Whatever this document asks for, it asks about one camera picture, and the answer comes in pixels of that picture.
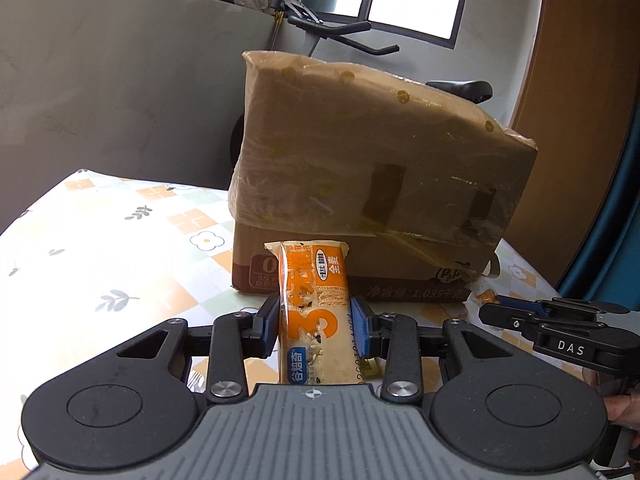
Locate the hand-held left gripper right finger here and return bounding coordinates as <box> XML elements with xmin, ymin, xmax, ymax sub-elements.
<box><xmin>350</xmin><ymin>296</ymin><xmax>543</xmax><ymax>403</ymax></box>

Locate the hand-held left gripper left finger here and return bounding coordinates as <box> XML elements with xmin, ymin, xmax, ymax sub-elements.
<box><xmin>117</xmin><ymin>292</ymin><xmax>282</xmax><ymax>403</ymax></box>

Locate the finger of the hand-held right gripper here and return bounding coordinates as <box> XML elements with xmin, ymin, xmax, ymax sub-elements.
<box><xmin>497</xmin><ymin>296</ymin><xmax>631</xmax><ymax>317</ymax></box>
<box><xmin>478</xmin><ymin>304</ymin><xmax>541</xmax><ymax>337</ymax></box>

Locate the orange printed cracker packet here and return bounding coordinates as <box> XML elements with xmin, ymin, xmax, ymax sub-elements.
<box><xmin>264</xmin><ymin>240</ymin><xmax>368</xmax><ymax>388</ymax></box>

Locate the taped brown cardboard box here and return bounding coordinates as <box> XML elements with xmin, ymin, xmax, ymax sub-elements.
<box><xmin>227</xmin><ymin>50</ymin><xmax>540</xmax><ymax>303</ymax></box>

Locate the person's right hand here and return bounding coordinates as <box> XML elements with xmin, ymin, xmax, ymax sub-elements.
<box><xmin>582</xmin><ymin>370</ymin><xmax>640</xmax><ymax>432</ymax></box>

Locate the brown wooden panel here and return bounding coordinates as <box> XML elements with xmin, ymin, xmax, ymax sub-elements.
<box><xmin>507</xmin><ymin>0</ymin><xmax>640</xmax><ymax>241</ymax></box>

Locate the black exercise bike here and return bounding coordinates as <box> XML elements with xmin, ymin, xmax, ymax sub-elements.
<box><xmin>230</xmin><ymin>0</ymin><xmax>493</xmax><ymax>166</ymax></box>

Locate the dark window frame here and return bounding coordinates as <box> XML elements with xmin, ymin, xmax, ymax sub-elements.
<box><xmin>0</xmin><ymin>0</ymin><xmax>473</xmax><ymax>51</ymax></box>

